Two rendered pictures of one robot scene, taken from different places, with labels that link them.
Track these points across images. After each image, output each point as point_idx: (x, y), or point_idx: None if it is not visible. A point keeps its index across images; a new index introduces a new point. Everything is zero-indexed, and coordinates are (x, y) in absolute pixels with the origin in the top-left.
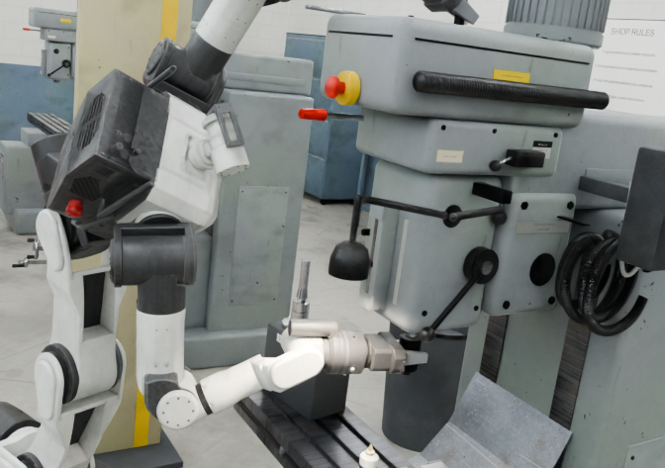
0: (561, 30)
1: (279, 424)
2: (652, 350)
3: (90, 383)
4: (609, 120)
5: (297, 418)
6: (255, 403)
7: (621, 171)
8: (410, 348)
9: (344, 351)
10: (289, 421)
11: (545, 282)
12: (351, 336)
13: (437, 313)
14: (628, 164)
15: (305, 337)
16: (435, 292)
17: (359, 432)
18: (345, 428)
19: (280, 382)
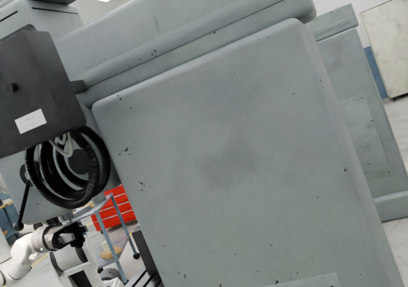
0: None
1: (132, 278)
2: (173, 206)
3: (63, 261)
4: (75, 31)
5: (146, 273)
6: (143, 264)
7: (110, 60)
8: (65, 232)
9: (34, 239)
10: (139, 276)
11: (87, 170)
12: (40, 229)
13: (30, 210)
14: (116, 51)
15: (29, 233)
16: (20, 198)
17: (160, 283)
18: (158, 280)
19: (16, 261)
